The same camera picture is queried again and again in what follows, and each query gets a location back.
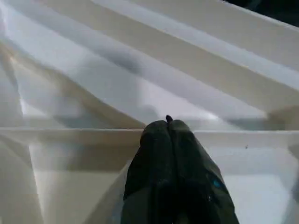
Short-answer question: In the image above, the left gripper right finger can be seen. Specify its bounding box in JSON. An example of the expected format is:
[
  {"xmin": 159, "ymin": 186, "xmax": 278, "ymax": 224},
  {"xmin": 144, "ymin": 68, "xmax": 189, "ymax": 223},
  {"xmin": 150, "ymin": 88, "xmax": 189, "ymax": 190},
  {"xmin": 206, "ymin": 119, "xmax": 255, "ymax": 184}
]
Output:
[{"xmin": 165, "ymin": 114, "xmax": 240, "ymax": 224}]

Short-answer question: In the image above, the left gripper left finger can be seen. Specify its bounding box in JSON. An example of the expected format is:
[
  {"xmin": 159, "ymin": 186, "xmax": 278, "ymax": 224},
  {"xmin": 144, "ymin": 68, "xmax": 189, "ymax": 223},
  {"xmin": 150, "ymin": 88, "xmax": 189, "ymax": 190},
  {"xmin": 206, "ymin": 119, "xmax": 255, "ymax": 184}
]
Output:
[{"xmin": 120, "ymin": 120, "xmax": 174, "ymax": 224}]

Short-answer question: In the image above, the white plastic table top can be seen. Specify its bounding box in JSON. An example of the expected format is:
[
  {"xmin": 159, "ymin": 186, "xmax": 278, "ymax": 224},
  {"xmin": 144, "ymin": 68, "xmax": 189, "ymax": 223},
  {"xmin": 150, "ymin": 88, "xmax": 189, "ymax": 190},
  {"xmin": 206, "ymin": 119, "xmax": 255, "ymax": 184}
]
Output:
[{"xmin": 0, "ymin": 0, "xmax": 299, "ymax": 224}]

